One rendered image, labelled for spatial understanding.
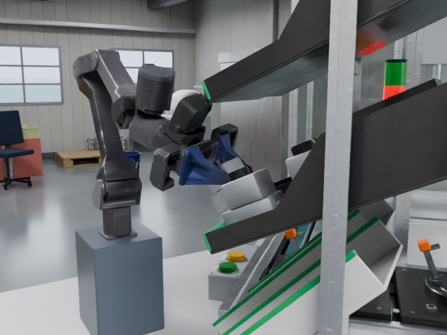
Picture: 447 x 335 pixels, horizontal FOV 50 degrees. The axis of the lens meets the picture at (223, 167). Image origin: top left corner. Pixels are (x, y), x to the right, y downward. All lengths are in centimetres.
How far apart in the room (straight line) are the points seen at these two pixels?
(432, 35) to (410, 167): 153
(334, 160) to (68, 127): 879
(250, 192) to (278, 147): 510
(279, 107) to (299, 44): 512
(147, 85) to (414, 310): 60
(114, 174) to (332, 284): 59
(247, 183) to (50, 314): 74
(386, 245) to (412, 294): 43
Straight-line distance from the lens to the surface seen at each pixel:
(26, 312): 120
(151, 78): 73
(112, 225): 98
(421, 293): 101
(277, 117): 561
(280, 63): 45
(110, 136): 99
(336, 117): 41
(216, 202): 71
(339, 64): 41
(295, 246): 99
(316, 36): 44
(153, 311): 103
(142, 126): 76
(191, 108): 69
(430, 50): 193
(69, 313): 116
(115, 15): 944
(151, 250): 97
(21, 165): 748
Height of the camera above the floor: 137
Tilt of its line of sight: 10 degrees down
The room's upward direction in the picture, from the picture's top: straight up
